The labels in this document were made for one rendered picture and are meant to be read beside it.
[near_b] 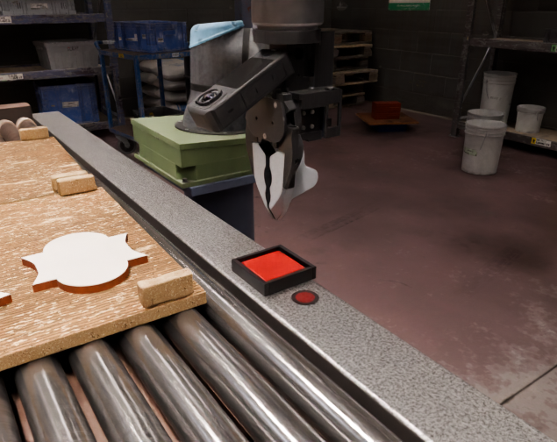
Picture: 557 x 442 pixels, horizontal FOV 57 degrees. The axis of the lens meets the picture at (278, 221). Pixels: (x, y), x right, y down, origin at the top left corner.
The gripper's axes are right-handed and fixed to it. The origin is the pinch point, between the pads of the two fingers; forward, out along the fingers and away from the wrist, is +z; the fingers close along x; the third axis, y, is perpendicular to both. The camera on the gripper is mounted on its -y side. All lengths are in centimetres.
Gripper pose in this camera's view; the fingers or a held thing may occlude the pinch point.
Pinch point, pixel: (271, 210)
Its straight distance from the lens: 60.3
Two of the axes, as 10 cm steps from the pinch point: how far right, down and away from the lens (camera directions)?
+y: 8.1, -2.3, 5.4
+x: -5.9, -3.2, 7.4
